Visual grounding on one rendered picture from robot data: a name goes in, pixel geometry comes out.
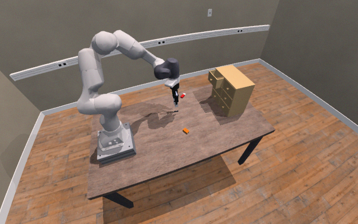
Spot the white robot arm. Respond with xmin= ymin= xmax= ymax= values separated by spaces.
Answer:
xmin=76 ymin=30 xmax=180 ymax=152

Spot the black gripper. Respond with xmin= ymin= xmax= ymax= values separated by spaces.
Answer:
xmin=170 ymin=83 xmax=180 ymax=107

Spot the brown wooden drawer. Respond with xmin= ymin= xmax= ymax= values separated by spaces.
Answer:
xmin=208 ymin=70 xmax=224 ymax=89
xmin=212 ymin=88 xmax=220 ymax=104
xmin=221 ymin=89 xmax=232 ymax=108
xmin=223 ymin=79 xmax=235 ymax=99
xmin=216 ymin=88 xmax=222 ymax=96
xmin=219 ymin=99 xmax=229 ymax=116

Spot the brown wooden chest of drawers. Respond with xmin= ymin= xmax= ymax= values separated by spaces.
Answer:
xmin=215 ymin=65 xmax=255 ymax=117

